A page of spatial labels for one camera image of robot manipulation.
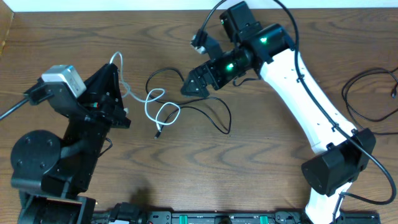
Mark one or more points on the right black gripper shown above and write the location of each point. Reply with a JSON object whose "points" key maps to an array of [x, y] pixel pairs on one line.
{"points": [[204, 74]]}

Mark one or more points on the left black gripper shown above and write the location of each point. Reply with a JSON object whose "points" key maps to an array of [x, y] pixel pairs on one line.
{"points": [[101, 106]]}

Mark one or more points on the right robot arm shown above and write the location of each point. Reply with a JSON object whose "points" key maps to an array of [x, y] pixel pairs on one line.
{"points": [[342, 152]]}

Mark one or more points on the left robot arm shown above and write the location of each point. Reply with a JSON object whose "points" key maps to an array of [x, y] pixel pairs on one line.
{"points": [[51, 173]]}

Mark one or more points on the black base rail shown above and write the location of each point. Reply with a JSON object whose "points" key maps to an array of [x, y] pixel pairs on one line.
{"points": [[130, 214]]}

